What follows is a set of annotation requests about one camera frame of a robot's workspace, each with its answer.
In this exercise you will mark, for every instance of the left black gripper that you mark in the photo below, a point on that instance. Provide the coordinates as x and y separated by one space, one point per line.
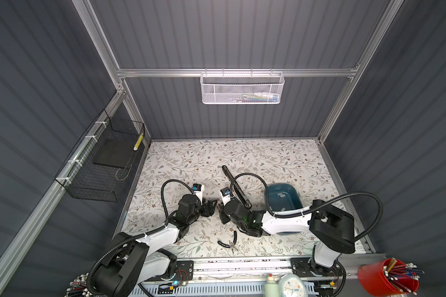
208 209

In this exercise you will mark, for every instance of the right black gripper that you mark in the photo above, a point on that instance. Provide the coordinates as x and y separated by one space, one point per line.
222 215

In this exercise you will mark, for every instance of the black stapler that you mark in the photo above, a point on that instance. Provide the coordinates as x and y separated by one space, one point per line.
237 189

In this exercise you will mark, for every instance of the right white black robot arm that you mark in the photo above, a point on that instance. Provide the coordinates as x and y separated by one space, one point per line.
333 227

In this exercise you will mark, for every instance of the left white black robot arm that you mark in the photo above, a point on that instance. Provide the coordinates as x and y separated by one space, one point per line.
134 259

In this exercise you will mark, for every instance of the teal plastic tray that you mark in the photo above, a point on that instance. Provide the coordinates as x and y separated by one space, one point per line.
282 198

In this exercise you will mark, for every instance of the white glue bottle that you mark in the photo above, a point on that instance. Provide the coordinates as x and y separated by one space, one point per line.
271 287

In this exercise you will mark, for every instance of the yellow marker in basket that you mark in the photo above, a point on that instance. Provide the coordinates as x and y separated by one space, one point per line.
138 142

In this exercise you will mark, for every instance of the white desk clock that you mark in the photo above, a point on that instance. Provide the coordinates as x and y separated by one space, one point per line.
291 285

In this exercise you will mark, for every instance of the black pad in basket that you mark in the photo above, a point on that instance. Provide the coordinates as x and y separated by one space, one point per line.
116 154

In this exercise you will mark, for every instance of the clear jar of markers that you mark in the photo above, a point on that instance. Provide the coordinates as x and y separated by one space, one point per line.
78 287

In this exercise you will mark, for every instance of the red pencil cup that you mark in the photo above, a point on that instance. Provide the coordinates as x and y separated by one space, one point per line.
390 277

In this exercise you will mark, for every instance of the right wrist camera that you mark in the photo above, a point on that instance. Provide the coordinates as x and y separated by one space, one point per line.
226 195

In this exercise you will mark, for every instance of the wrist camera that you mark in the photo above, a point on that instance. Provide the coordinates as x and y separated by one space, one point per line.
226 195
198 190

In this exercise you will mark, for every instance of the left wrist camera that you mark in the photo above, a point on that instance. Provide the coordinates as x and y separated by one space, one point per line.
198 190

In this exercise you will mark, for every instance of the black handled pliers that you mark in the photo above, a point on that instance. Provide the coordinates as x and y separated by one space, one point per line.
231 244

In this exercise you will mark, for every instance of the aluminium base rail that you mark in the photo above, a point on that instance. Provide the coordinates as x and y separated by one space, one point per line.
235 268

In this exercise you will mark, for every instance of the black wire basket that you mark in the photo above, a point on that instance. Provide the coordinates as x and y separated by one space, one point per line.
83 180

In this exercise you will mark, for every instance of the white wire mesh basket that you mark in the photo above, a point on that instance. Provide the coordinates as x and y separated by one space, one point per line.
235 88

